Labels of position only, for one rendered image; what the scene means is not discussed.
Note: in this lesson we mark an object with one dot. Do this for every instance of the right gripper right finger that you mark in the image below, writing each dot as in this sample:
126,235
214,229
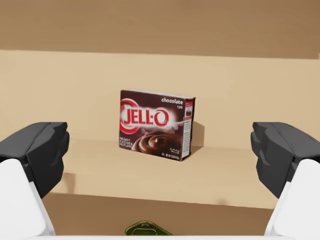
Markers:
280,155

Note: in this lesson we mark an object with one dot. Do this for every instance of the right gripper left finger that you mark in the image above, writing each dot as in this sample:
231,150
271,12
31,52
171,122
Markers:
37,155

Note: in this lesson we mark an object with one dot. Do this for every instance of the brown carton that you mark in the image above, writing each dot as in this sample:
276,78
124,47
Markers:
150,125

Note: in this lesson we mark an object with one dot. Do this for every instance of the pale wooden shelf unit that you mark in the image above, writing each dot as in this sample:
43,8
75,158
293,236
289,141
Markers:
75,75

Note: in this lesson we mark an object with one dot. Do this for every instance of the green and blue rectangular can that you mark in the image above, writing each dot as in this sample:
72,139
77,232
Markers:
146,228

